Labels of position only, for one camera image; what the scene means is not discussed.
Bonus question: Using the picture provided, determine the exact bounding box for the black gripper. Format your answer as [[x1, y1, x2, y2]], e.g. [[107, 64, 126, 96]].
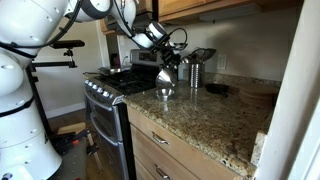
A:
[[159, 46, 183, 71]]

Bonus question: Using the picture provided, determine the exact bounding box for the silver bowl holding food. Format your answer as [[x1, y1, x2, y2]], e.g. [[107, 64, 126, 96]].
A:
[[155, 66, 178, 89]]

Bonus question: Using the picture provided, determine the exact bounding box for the steel ladle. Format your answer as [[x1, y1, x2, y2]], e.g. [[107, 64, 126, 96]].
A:
[[181, 55, 194, 65]]

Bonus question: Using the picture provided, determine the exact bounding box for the small perforated steel utensil holder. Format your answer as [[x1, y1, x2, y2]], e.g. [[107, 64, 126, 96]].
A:
[[189, 63, 205, 88]]

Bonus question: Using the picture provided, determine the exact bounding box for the black cast iron skillet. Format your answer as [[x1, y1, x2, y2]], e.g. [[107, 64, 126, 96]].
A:
[[204, 83, 231, 98]]

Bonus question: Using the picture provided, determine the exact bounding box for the stainless range hood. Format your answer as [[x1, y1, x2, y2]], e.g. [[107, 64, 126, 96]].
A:
[[99, 0, 154, 34]]

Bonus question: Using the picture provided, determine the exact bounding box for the steel frying pan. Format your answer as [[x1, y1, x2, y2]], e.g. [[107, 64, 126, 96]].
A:
[[98, 66, 132, 76]]

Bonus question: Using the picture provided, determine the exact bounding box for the wooden upper cabinet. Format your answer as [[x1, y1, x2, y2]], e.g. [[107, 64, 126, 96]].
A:
[[158, 0, 304, 24]]

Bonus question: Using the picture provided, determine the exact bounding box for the stainless gas stove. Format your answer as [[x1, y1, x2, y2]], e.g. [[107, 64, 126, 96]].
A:
[[83, 49, 168, 180]]

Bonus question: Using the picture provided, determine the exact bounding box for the stack of woven trivets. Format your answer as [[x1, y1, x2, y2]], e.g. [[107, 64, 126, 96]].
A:
[[239, 83, 279, 108]]

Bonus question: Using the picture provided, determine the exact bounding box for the kitchen base cabinet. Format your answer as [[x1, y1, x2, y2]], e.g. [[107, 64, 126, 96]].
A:
[[126, 104, 244, 180]]

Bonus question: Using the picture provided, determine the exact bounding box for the wooden board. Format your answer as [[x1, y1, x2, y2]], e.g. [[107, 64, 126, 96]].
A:
[[56, 122, 87, 136]]

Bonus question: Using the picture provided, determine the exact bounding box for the black red clamp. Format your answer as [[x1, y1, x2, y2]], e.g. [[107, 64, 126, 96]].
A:
[[49, 129, 101, 156]]

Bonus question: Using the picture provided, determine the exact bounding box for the white tall cabinet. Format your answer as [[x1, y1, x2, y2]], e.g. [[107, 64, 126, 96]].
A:
[[253, 0, 320, 180]]

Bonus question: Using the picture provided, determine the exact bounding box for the robot cart table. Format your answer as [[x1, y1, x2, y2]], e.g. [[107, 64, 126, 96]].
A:
[[49, 121, 101, 180]]

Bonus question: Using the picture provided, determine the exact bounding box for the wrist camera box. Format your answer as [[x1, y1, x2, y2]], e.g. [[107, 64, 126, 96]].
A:
[[168, 41, 188, 51]]

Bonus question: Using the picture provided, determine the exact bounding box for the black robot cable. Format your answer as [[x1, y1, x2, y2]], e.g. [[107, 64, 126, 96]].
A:
[[0, 0, 189, 51]]

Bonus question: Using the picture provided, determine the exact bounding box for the white wall outlet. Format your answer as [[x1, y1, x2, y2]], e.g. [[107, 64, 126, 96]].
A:
[[216, 52, 228, 71]]

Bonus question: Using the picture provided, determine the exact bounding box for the metal drawer handle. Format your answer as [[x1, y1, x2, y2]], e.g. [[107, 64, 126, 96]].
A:
[[154, 164, 172, 180], [151, 131, 170, 146]]

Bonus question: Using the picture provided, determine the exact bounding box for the black stereo camera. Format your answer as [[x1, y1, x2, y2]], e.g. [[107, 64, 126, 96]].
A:
[[49, 39, 86, 50]]

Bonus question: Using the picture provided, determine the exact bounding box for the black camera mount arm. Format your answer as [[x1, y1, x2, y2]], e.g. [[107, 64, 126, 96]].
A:
[[26, 48, 78, 138]]

